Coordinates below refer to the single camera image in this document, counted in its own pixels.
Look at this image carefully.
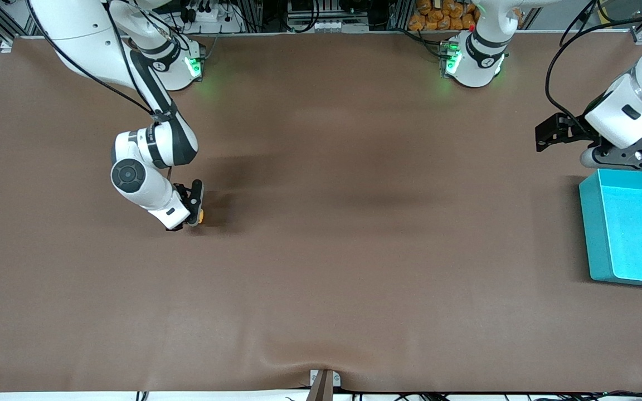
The teal plastic bin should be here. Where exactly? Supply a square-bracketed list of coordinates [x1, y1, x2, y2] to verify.
[578, 169, 642, 289]

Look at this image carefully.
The pile of orange objects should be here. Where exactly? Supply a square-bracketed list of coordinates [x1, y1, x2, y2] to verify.
[408, 0, 479, 32]

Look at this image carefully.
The brown table mat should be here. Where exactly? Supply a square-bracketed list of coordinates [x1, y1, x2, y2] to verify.
[0, 32, 642, 394]

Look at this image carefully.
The white power strip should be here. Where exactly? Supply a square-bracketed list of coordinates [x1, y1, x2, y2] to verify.
[184, 6, 244, 34]

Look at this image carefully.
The white terminal block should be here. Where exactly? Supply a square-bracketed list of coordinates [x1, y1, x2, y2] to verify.
[321, 21, 369, 33]

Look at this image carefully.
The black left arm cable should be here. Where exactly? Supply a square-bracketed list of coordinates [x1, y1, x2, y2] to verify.
[546, 0, 642, 128]

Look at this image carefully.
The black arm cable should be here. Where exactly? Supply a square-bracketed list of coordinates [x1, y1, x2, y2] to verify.
[546, 0, 642, 128]
[26, 0, 179, 120]

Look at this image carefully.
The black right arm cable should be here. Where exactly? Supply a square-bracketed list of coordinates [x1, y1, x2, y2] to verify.
[26, 0, 179, 120]

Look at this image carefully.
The black base cable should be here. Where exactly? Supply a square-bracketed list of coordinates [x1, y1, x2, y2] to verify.
[399, 27, 445, 56]

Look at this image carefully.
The metal table clamp bracket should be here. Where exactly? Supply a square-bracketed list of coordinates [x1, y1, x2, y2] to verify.
[309, 369, 342, 401]

